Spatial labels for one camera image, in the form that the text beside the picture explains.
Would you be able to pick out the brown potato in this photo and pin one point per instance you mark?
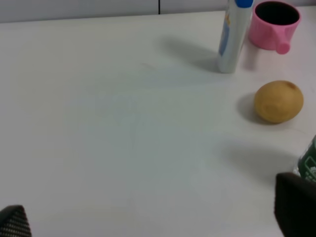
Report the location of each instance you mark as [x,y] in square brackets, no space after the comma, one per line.
[278,101]

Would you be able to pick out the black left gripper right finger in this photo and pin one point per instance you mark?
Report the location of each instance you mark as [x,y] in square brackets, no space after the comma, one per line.
[295,205]

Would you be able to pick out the clear water bottle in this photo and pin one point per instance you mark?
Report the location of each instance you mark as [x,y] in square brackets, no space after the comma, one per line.
[306,164]

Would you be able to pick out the white blue shampoo bottle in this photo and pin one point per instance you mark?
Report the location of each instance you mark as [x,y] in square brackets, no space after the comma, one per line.
[236,20]

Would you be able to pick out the pink toy saucepan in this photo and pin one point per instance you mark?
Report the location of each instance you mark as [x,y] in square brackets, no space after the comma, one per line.
[273,25]

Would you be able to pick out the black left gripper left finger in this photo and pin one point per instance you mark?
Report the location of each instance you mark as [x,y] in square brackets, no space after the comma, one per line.
[14,222]

